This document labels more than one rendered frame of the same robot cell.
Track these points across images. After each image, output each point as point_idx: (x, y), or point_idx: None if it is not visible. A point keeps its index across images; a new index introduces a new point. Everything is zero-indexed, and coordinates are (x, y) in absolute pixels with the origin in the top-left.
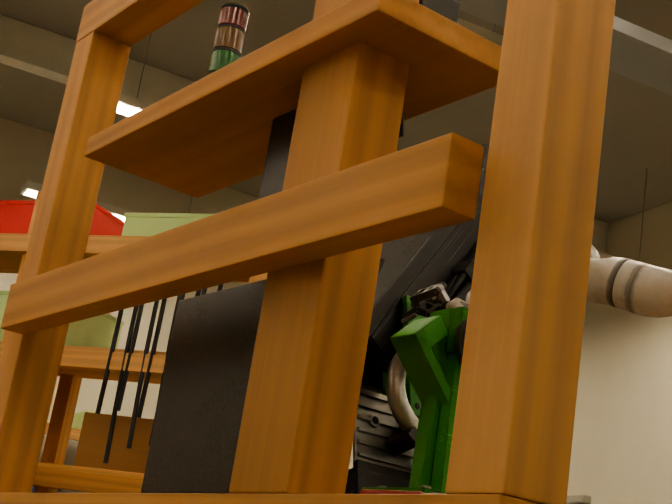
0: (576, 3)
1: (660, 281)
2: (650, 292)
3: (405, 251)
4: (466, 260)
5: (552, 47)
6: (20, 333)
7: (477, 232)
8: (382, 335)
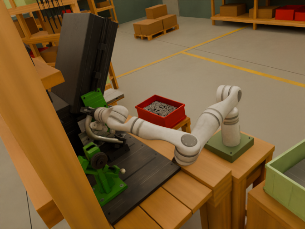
0: (49, 167)
1: (146, 135)
2: (144, 137)
3: (74, 76)
4: (94, 72)
5: (49, 194)
6: None
7: (94, 57)
8: (80, 110)
